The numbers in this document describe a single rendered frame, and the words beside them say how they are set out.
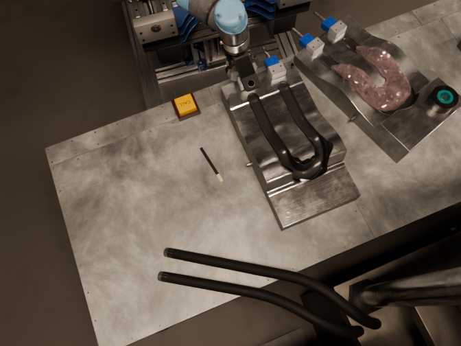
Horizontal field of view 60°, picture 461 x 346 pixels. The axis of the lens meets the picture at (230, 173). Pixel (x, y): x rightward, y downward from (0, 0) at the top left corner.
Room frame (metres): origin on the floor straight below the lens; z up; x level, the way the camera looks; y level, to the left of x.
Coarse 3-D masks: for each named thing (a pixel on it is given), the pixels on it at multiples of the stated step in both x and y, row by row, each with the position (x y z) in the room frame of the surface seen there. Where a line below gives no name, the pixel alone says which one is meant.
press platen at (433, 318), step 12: (420, 312) -0.05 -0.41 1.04; (432, 312) -0.05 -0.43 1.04; (444, 312) -0.05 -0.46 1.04; (456, 312) -0.05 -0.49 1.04; (420, 324) -0.07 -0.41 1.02; (432, 324) -0.07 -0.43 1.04; (444, 324) -0.08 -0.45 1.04; (456, 324) -0.08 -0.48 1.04; (432, 336) -0.10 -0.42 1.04; (444, 336) -0.10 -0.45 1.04; (456, 336) -0.10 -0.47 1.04
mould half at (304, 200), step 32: (288, 64) 0.76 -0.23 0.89; (224, 96) 0.66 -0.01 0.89; (256, 128) 0.54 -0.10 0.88; (288, 128) 0.52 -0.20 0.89; (320, 128) 0.50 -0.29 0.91; (256, 160) 0.42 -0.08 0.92; (288, 192) 0.33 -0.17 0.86; (320, 192) 0.31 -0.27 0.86; (352, 192) 0.30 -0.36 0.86; (288, 224) 0.23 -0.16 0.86
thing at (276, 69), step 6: (264, 48) 0.83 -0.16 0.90; (264, 60) 0.77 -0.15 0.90; (270, 60) 0.77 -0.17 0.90; (276, 60) 0.77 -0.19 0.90; (270, 66) 0.74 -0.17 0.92; (276, 66) 0.74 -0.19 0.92; (282, 66) 0.74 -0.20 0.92; (270, 72) 0.72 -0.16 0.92; (276, 72) 0.71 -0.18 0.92; (282, 72) 0.71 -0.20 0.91; (270, 78) 0.71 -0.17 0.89; (276, 78) 0.71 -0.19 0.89
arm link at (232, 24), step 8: (224, 0) 0.68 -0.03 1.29; (232, 0) 0.68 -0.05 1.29; (216, 8) 0.67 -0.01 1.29; (224, 8) 0.66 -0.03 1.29; (232, 8) 0.66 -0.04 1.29; (240, 8) 0.66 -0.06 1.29; (216, 16) 0.65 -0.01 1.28; (224, 16) 0.64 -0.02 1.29; (232, 16) 0.64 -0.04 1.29; (240, 16) 0.64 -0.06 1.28; (208, 24) 0.67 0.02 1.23; (216, 24) 0.65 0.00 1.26; (224, 24) 0.63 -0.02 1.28; (232, 24) 0.62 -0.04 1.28; (240, 24) 0.63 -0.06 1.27; (224, 32) 0.63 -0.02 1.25; (232, 32) 0.63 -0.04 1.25; (240, 32) 0.63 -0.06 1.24; (224, 40) 0.64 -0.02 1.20; (232, 40) 0.63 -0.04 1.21; (240, 40) 0.64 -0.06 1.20
